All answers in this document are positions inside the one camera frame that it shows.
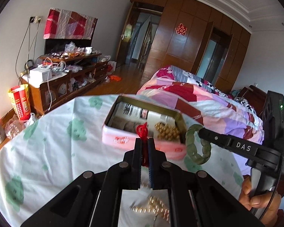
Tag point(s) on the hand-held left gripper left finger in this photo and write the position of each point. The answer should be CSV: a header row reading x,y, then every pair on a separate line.
x,y
139,156

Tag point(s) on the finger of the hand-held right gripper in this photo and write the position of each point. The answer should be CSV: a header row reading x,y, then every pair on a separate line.
x,y
223,141

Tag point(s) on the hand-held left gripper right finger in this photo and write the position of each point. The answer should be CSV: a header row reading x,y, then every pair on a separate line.
x,y
151,160

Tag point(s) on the pink tin box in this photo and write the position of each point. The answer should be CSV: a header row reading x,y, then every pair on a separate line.
x,y
123,140

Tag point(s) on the person's right hand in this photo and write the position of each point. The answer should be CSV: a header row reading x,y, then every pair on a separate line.
x,y
256,201

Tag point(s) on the wooden headboard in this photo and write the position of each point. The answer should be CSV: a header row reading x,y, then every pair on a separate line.
x,y
256,99

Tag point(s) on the bed with patchwork quilt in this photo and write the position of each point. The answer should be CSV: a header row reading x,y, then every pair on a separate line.
x,y
215,104

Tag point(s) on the printed paper leaflet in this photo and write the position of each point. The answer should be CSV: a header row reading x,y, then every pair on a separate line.
x,y
137,111

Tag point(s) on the teal cloth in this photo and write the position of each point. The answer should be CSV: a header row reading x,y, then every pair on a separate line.
x,y
235,93

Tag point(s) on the orange plastic bag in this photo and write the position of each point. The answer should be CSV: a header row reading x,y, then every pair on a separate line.
x,y
115,78

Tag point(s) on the white green printed tablecloth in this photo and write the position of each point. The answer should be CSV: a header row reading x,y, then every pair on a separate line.
x,y
56,160

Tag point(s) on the white red shopping bag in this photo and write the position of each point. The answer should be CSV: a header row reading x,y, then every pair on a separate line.
x,y
111,67

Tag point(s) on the wooden wardrobe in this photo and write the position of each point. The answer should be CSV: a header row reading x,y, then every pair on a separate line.
x,y
184,52

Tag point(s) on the wooden television cabinet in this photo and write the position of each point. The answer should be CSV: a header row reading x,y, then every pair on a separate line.
x,y
42,94

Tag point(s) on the white mug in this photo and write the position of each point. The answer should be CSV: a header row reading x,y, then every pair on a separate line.
x,y
88,50

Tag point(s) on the red paper-cut decoration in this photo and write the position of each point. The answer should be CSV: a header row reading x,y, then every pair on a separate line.
x,y
180,29

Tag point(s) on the wooden door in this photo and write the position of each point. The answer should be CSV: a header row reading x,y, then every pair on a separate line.
x,y
124,35

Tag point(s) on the clear plastic bag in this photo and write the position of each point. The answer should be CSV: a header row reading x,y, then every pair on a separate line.
x,y
15,127

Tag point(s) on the white cardboard box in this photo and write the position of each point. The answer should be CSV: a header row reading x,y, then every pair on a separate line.
x,y
39,75

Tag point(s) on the yellow red paper bag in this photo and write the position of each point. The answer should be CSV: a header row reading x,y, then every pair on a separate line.
x,y
20,101

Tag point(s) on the black television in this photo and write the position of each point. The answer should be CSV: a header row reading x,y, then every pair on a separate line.
x,y
59,46

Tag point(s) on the red white patchwork cover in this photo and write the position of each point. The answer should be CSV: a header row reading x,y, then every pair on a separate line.
x,y
68,23

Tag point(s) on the wall power outlet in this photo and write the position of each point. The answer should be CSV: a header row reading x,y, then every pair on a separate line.
x,y
35,19

